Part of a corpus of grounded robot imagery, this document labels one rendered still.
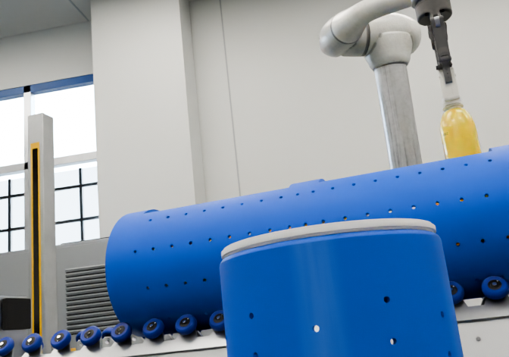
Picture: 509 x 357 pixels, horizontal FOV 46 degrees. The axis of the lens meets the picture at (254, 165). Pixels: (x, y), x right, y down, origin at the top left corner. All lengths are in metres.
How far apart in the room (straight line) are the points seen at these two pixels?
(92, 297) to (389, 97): 1.73
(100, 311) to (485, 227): 2.15
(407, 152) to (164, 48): 2.71
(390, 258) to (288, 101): 3.64
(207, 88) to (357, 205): 3.34
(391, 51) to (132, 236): 1.02
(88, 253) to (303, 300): 2.41
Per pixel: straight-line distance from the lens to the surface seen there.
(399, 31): 1.97
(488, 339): 1.14
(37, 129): 2.10
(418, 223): 0.72
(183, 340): 1.28
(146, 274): 1.29
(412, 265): 0.69
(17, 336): 1.65
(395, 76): 1.93
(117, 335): 1.34
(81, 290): 3.01
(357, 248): 0.66
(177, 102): 4.12
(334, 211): 1.17
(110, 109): 4.27
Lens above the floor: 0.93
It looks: 15 degrees up
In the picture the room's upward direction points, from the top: 6 degrees counter-clockwise
